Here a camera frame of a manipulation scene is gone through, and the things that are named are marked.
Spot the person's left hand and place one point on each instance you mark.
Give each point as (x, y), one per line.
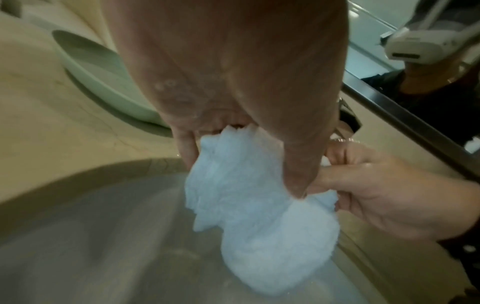
(210, 65)

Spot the person's right hand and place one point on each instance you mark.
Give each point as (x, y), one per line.
(405, 199)

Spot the white wet cloth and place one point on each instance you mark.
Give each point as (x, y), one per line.
(258, 225)

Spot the metal faucet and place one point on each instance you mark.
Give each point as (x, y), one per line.
(348, 118)

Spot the pale green bowl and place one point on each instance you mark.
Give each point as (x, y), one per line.
(97, 77)

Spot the white head-mounted headset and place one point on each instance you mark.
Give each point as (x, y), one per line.
(423, 44)

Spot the grey sink basin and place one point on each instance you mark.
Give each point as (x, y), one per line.
(97, 237)

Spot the wall mirror with metal frame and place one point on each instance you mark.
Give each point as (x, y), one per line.
(408, 98)

